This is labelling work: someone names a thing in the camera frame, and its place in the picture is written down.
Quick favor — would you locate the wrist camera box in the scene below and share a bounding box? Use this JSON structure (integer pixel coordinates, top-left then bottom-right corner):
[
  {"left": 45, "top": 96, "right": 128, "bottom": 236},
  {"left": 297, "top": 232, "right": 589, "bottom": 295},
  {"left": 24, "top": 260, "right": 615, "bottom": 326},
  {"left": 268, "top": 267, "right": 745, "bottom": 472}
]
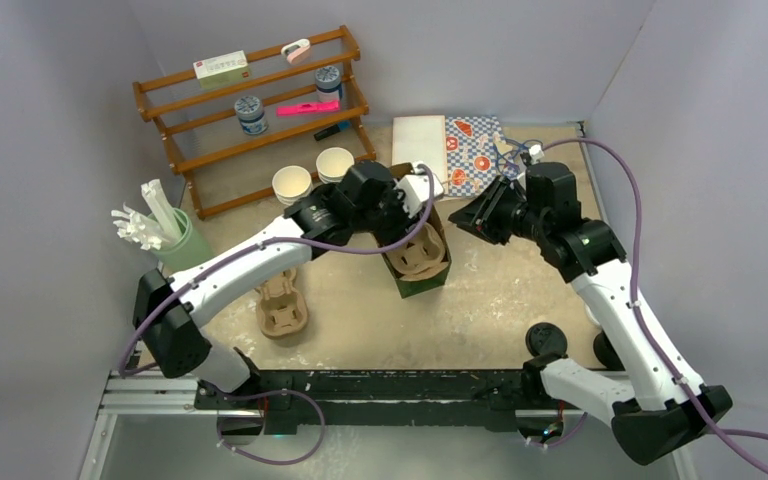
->
[
  {"left": 519, "top": 143, "right": 545, "bottom": 173},
  {"left": 396, "top": 173, "right": 445, "bottom": 218}
]

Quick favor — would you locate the wooden shelf rack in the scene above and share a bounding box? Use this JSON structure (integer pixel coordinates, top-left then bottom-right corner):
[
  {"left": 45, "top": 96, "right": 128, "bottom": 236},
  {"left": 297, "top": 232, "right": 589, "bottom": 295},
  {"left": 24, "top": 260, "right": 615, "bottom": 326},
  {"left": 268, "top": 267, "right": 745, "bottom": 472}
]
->
[{"left": 132, "top": 25, "right": 376, "bottom": 219}]

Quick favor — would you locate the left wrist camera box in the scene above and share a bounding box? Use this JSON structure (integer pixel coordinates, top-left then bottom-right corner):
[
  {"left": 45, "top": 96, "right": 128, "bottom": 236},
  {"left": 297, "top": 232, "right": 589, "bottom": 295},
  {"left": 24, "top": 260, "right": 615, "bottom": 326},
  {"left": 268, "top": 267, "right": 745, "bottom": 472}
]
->
[{"left": 396, "top": 173, "right": 445, "bottom": 218}]

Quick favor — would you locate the black cup lid near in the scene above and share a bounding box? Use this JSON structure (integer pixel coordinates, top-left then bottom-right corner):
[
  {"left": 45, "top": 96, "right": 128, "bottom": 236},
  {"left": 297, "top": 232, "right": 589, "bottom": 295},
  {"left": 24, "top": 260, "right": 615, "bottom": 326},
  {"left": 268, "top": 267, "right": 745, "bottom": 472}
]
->
[{"left": 525, "top": 322, "right": 568, "bottom": 357}]

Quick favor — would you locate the white paper bag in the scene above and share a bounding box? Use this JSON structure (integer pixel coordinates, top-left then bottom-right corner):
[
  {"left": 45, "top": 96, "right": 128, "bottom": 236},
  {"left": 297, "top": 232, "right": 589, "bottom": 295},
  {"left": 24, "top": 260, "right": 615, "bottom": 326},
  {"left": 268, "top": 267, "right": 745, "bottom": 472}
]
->
[{"left": 391, "top": 115, "right": 447, "bottom": 176}]

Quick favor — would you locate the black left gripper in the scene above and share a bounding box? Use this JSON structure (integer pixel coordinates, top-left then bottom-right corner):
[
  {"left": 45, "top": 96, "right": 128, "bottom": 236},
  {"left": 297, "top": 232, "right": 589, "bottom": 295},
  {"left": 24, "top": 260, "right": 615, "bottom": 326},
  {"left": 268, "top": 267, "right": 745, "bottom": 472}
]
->
[{"left": 353, "top": 180, "right": 426, "bottom": 247}]

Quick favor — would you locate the blue lidded jar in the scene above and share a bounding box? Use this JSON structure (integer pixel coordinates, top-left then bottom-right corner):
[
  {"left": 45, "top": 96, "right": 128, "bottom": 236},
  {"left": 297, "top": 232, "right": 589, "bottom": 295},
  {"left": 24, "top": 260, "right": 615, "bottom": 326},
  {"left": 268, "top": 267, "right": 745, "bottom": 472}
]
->
[
  {"left": 234, "top": 95, "right": 268, "bottom": 136},
  {"left": 314, "top": 65, "right": 343, "bottom": 103}
]

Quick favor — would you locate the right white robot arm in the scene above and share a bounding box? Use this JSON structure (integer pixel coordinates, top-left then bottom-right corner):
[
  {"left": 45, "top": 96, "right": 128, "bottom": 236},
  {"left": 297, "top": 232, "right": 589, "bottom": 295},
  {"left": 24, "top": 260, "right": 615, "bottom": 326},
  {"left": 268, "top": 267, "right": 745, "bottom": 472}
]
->
[{"left": 449, "top": 162, "right": 733, "bottom": 465}]

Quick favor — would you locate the black blue marker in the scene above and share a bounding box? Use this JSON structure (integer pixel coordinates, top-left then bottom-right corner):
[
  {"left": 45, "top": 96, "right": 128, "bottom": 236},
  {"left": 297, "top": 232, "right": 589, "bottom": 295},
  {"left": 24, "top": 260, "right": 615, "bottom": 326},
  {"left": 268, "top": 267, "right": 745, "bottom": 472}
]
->
[{"left": 313, "top": 120, "right": 351, "bottom": 142}]

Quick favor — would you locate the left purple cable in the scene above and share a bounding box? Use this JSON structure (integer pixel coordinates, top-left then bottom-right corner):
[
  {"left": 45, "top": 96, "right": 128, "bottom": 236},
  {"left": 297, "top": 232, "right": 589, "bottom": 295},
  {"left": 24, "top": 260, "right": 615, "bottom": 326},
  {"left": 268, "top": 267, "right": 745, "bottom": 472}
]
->
[{"left": 116, "top": 165, "right": 436, "bottom": 379}]

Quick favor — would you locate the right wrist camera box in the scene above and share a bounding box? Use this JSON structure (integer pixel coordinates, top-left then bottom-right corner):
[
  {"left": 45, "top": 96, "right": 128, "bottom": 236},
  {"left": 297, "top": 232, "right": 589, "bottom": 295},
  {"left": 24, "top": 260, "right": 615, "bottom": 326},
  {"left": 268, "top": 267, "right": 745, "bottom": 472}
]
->
[{"left": 519, "top": 143, "right": 545, "bottom": 173}]

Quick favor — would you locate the green paper bag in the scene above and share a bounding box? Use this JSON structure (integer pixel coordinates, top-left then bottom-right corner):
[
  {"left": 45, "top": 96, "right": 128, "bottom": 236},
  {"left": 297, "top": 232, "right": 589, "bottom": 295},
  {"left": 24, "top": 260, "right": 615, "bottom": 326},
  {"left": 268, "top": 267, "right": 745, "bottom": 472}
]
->
[{"left": 382, "top": 207, "right": 452, "bottom": 299}]

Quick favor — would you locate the pink marker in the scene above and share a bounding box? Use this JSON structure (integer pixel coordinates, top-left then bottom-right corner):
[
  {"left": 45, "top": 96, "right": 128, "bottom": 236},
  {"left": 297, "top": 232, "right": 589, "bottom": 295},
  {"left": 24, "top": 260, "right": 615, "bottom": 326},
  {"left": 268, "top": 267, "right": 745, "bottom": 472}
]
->
[{"left": 275, "top": 100, "right": 341, "bottom": 117}]

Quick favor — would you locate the blue lidded jar left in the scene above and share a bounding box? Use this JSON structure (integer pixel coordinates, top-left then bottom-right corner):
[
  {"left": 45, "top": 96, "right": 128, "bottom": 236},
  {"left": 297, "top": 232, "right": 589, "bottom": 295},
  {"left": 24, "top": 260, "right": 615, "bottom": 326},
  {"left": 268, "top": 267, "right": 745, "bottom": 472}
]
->
[{"left": 234, "top": 95, "right": 268, "bottom": 136}]

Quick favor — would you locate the white cup lid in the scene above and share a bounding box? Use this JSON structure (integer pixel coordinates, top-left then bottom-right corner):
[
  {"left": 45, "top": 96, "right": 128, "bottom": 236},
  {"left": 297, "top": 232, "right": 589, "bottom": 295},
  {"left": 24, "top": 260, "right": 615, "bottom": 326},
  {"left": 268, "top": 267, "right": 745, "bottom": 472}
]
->
[{"left": 585, "top": 306, "right": 602, "bottom": 329}]

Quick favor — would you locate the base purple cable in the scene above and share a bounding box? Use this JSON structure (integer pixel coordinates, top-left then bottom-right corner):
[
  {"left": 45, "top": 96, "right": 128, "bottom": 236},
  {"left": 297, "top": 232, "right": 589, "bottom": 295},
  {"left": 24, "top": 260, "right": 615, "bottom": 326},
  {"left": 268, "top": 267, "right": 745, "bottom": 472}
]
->
[{"left": 215, "top": 388, "right": 327, "bottom": 467}]

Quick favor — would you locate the white paper cup stack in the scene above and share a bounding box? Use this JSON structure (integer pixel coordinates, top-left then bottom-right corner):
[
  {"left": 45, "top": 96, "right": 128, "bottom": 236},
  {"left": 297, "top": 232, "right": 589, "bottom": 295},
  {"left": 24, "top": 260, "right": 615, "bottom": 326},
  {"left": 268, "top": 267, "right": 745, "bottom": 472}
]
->
[
  {"left": 272, "top": 165, "right": 313, "bottom": 206},
  {"left": 315, "top": 147, "right": 355, "bottom": 183}
]

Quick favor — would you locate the brown pulp cup carrier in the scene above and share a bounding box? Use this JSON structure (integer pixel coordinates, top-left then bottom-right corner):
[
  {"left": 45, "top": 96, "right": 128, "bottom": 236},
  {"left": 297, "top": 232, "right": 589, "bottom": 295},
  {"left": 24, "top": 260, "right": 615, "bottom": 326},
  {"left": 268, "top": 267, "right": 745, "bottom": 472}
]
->
[{"left": 384, "top": 224, "right": 449, "bottom": 282}]

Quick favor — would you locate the blue lidded jar right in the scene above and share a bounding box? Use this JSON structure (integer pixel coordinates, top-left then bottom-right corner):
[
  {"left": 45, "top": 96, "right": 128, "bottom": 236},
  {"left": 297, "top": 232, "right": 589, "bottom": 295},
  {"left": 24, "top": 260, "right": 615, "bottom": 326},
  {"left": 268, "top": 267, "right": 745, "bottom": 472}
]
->
[{"left": 314, "top": 65, "right": 343, "bottom": 103}]

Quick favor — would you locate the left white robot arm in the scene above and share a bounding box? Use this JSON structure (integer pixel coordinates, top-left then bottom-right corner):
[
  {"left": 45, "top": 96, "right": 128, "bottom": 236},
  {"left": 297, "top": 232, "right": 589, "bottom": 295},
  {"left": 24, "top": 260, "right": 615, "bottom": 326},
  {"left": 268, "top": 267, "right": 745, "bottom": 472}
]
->
[{"left": 126, "top": 161, "right": 444, "bottom": 409}]

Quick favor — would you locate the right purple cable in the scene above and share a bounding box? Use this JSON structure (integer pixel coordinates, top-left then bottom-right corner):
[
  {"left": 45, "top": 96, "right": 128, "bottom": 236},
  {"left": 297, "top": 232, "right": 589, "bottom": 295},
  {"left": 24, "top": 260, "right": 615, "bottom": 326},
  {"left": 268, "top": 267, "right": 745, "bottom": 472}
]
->
[{"left": 536, "top": 137, "right": 768, "bottom": 480}]

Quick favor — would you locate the green straw holder cup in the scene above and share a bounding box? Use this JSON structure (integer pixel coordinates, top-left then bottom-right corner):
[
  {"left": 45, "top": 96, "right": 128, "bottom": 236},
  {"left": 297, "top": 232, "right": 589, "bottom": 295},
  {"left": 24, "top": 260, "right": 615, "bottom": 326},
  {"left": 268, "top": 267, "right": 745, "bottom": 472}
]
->
[{"left": 150, "top": 208, "right": 216, "bottom": 272}]

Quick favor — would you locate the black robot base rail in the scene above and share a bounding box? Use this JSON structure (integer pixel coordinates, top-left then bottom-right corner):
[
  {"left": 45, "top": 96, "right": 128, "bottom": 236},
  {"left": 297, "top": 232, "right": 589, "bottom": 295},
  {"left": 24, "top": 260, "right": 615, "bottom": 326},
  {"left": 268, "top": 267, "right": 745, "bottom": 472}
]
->
[{"left": 194, "top": 369, "right": 576, "bottom": 442}]

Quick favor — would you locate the pink white clip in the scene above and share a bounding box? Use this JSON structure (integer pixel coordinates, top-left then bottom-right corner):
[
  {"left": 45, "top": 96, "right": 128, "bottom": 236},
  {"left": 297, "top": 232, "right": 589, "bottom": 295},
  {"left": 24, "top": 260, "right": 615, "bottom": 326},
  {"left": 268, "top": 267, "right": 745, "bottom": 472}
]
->
[{"left": 281, "top": 38, "right": 312, "bottom": 65}]

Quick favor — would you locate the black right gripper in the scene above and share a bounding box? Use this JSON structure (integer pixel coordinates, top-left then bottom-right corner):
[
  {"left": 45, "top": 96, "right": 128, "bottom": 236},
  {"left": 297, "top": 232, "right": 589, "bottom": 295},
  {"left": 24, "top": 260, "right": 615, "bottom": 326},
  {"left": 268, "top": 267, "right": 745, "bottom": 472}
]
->
[{"left": 450, "top": 176, "right": 550, "bottom": 247}]

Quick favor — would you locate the white green box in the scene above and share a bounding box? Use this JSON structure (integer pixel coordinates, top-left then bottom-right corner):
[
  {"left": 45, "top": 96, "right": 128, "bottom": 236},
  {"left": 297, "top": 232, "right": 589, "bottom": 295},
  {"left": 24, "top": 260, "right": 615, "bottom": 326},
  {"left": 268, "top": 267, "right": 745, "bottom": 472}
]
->
[{"left": 193, "top": 50, "right": 251, "bottom": 90}]

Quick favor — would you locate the blue checkered paper bag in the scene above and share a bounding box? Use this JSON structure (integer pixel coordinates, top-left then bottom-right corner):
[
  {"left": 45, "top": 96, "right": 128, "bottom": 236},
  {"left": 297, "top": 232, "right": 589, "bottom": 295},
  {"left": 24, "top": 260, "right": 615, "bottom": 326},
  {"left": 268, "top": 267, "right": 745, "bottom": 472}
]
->
[{"left": 443, "top": 116, "right": 503, "bottom": 197}]

